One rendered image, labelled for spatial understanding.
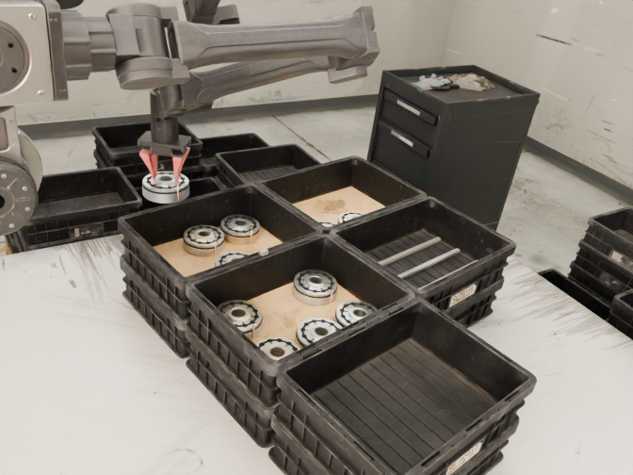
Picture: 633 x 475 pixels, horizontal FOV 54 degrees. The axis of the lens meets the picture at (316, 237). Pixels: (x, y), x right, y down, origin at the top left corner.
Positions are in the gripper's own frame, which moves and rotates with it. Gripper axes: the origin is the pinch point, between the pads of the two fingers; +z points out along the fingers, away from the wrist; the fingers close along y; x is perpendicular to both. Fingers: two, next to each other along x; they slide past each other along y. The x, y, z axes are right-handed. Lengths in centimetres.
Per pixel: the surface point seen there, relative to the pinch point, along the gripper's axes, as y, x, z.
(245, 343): -25.8, 36.7, 13.5
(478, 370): -72, 27, 21
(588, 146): -207, -300, 81
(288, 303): -31.0, 9.6, 23.0
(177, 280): -8.5, 20.6, 13.1
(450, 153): -86, -139, 38
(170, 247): 1.0, -5.1, 21.7
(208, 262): -9.7, -1.2, 22.1
